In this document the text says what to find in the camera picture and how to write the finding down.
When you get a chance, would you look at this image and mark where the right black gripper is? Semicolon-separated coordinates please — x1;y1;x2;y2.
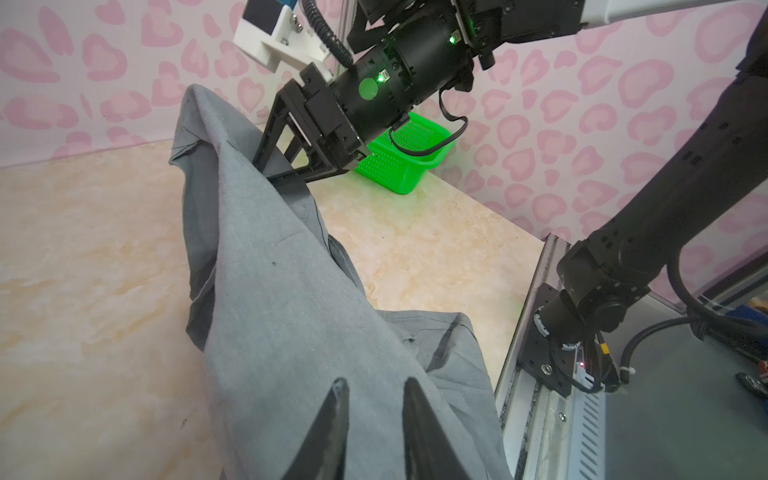
253;64;366;183

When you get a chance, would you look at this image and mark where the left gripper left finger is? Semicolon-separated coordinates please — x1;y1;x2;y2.
282;377;350;480

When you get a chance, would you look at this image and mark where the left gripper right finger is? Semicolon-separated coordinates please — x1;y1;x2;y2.
402;377;469;480

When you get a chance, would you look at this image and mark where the grey long sleeve shirt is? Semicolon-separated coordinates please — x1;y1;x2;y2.
171;85;511;479

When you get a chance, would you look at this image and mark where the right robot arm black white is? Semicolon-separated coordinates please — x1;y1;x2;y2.
438;1;766;343

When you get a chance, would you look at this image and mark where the green plastic basket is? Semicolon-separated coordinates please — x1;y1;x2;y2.
355;113;453;195

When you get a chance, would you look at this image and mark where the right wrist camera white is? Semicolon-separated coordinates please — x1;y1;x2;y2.
232;0;333;80

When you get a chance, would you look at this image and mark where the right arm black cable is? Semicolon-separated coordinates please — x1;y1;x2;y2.
299;0;355;68

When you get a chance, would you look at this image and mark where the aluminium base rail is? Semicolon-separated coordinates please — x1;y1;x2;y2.
496;236;767;479

